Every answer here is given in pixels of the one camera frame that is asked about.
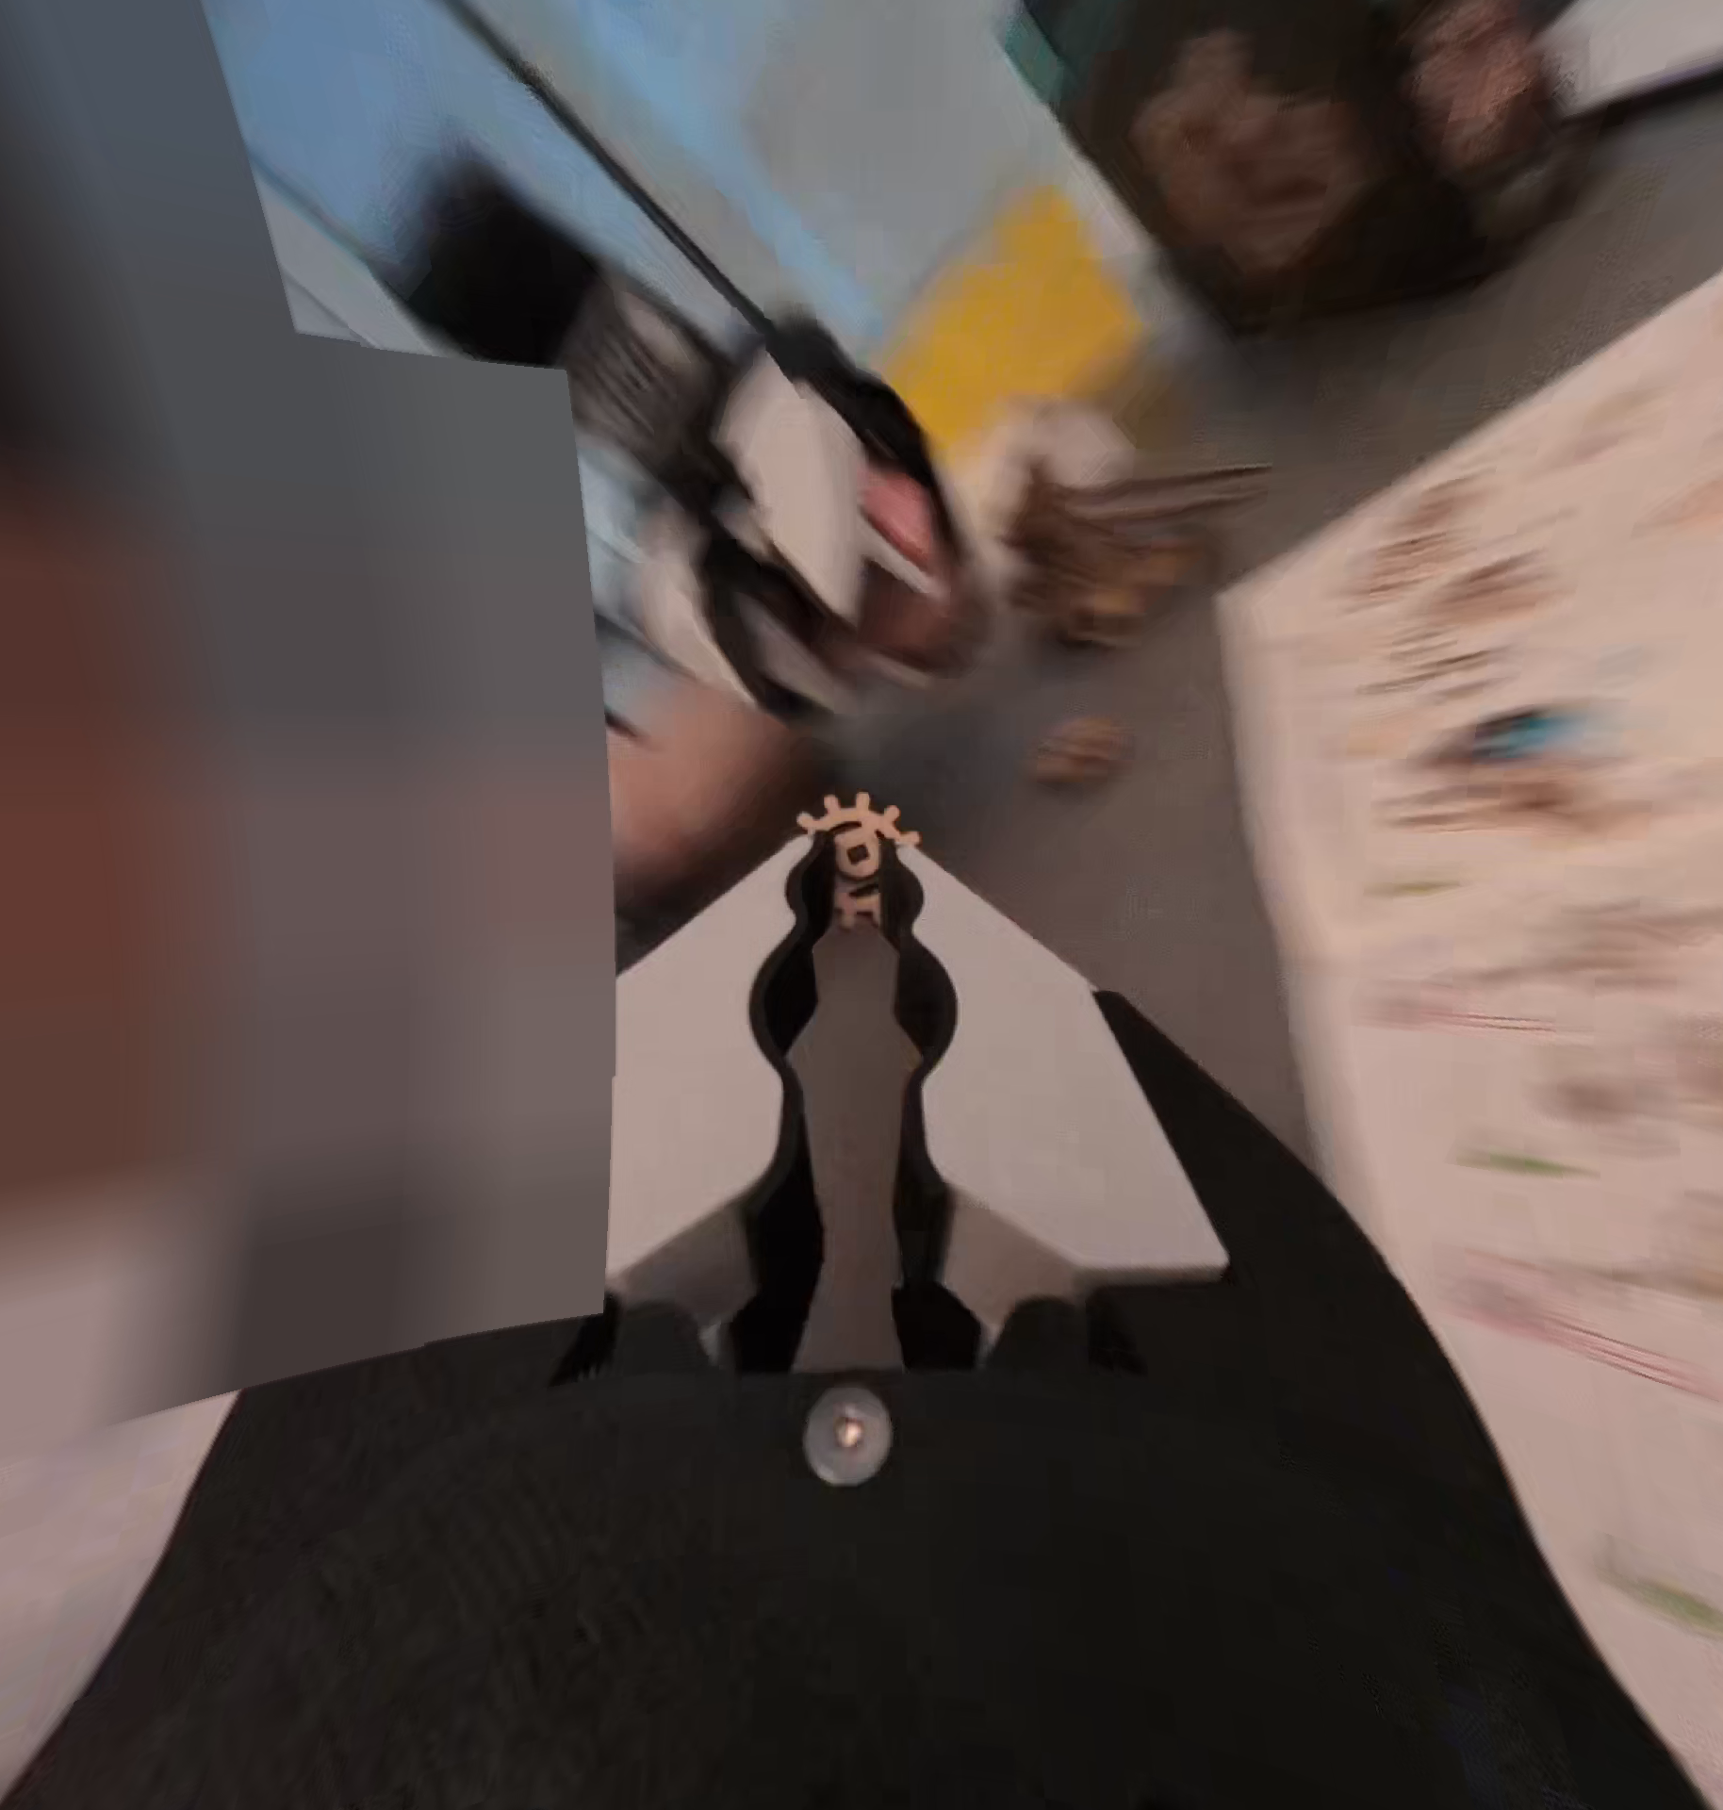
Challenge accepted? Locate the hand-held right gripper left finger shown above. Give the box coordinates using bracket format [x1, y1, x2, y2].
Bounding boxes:
[608, 848, 824, 1331]

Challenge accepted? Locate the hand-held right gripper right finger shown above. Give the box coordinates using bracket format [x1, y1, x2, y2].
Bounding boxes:
[897, 848, 1231, 1333]

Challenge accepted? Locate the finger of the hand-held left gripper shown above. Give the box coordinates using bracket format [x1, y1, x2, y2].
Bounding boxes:
[718, 368, 874, 620]
[861, 515, 944, 598]

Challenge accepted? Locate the wooden gear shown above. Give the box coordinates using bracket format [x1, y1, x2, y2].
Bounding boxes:
[1035, 718, 1132, 788]
[793, 794, 923, 928]

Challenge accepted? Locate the person's left forearm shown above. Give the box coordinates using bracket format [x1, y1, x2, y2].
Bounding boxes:
[610, 693, 824, 928]

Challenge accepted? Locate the partly built wooden model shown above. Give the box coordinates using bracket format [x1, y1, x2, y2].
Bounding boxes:
[1000, 459, 1277, 651]

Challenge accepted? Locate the person's left hand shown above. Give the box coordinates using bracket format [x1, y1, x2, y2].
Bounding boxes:
[861, 473, 947, 568]

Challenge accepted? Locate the yellow plastic bin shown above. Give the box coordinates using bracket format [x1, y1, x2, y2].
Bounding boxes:
[882, 189, 1150, 426]

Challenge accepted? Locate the illustrated instruction booklet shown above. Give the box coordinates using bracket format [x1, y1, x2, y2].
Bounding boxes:
[1215, 254, 1723, 1810]

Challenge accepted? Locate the black and teal product box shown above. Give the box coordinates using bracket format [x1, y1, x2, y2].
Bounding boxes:
[1058, 0, 1606, 333]

